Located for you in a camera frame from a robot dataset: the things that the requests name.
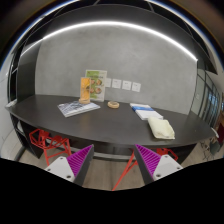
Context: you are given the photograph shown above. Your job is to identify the grey-blue printed magazine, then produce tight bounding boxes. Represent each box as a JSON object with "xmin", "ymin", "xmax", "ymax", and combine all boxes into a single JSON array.
[{"xmin": 57, "ymin": 100, "xmax": 101, "ymax": 118}]

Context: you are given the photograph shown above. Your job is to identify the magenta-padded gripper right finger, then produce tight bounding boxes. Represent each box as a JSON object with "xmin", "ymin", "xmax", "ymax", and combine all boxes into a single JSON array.
[{"xmin": 133, "ymin": 143, "xmax": 184, "ymax": 186}]

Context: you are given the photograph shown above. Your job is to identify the cream terry towel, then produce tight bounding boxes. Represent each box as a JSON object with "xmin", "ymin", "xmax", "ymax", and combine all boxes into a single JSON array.
[{"xmin": 147, "ymin": 116, "xmax": 176, "ymax": 140}]

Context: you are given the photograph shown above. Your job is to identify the dark-framed glass partition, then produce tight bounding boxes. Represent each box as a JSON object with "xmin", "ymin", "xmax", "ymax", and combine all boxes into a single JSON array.
[{"xmin": 196, "ymin": 71, "xmax": 224, "ymax": 129}]

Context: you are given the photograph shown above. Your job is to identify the white book with blue band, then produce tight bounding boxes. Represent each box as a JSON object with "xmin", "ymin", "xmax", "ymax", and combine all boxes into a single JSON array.
[{"xmin": 129, "ymin": 102, "xmax": 164, "ymax": 121}]

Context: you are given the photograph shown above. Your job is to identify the curved ceiling light strip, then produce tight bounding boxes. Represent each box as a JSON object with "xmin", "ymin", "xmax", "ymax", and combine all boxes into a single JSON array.
[{"xmin": 21, "ymin": 20, "xmax": 198, "ymax": 62}]

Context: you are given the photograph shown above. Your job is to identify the small sign on wooden base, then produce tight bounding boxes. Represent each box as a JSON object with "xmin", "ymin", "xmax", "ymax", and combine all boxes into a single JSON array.
[{"xmin": 78, "ymin": 76, "xmax": 92, "ymax": 105}]

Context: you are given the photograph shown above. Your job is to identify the beige tape roll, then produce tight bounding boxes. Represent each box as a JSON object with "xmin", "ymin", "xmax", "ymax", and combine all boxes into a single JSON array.
[{"xmin": 107, "ymin": 100, "xmax": 121, "ymax": 110}]

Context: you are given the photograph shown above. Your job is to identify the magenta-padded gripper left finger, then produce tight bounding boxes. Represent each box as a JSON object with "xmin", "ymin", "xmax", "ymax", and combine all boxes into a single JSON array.
[{"xmin": 44, "ymin": 144, "xmax": 95, "ymax": 187}]

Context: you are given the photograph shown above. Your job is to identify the large acrylic sign stand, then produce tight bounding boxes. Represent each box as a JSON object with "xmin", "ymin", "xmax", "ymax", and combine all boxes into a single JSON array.
[{"xmin": 84, "ymin": 69, "xmax": 108, "ymax": 103}]

